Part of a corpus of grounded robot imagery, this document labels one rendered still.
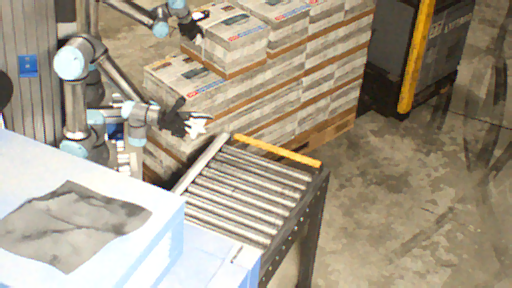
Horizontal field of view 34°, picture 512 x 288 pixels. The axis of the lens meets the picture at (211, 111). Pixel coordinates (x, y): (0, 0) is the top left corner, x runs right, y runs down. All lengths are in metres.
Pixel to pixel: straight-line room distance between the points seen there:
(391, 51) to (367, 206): 1.20
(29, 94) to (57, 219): 1.72
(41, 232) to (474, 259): 3.12
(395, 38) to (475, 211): 1.26
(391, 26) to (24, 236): 3.87
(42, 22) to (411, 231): 2.39
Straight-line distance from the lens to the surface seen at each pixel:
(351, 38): 4.92
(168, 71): 4.26
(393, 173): 5.11
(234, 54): 4.14
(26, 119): 3.74
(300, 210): 3.51
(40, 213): 2.01
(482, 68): 6.36
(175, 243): 2.12
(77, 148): 3.43
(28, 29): 3.49
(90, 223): 1.99
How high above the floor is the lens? 3.11
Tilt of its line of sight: 35 degrees down
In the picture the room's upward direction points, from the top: 4 degrees clockwise
